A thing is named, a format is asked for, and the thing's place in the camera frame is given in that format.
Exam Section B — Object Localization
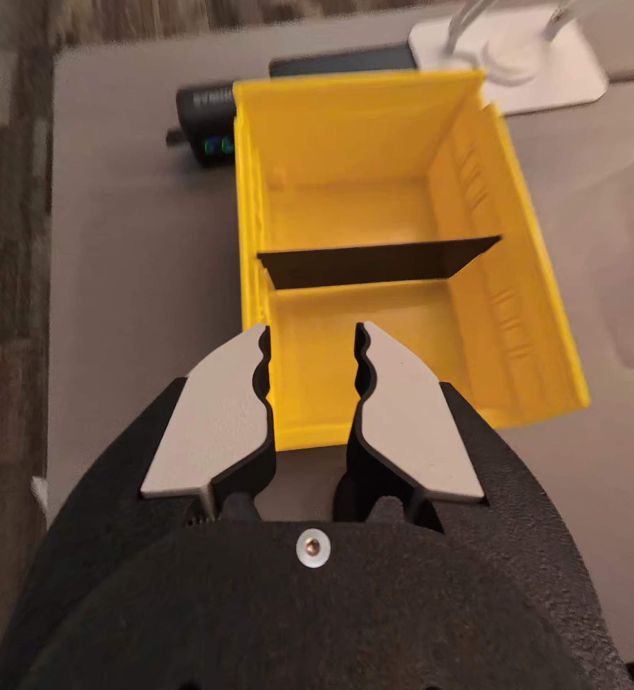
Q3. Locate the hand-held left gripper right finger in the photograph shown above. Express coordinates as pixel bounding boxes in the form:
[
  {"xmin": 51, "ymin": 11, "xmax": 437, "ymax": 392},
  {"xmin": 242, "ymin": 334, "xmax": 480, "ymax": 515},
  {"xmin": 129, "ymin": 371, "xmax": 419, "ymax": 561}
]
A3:
[{"xmin": 346, "ymin": 322, "xmax": 487, "ymax": 505}]

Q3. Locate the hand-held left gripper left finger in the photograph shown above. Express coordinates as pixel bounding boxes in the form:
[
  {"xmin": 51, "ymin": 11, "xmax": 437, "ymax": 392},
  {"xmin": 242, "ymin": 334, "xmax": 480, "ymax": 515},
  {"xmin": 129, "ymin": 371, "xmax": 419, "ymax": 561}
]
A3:
[{"xmin": 139, "ymin": 324, "xmax": 278, "ymax": 502}]

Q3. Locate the yellow plastic bin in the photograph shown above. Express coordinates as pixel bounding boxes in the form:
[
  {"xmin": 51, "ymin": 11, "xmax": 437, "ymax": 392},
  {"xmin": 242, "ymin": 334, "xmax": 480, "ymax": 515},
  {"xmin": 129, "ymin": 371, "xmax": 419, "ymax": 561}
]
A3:
[{"xmin": 234, "ymin": 70, "xmax": 592, "ymax": 451}]

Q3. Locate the black power station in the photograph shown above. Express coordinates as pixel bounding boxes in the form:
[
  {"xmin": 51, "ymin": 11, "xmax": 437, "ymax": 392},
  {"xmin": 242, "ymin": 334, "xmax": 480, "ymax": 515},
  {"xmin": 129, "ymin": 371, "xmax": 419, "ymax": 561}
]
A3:
[{"xmin": 166, "ymin": 84, "xmax": 242, "ymax": 168}]

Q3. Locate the white stand base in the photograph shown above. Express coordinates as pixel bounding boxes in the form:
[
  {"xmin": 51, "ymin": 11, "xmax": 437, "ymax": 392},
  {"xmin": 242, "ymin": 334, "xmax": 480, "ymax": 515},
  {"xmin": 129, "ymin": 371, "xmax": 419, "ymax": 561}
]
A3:
[{"xmin": 409, "ymin": 0, "xmax": 608, "ymax": 116}]

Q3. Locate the black flat desk pad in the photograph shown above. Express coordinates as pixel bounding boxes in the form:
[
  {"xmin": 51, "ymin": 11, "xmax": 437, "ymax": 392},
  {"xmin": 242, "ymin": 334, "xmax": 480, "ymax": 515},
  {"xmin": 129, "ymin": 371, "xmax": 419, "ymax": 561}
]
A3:
[{"xmin": 269, "ymin": 43, "xmax": 417, "ymax": 78}]

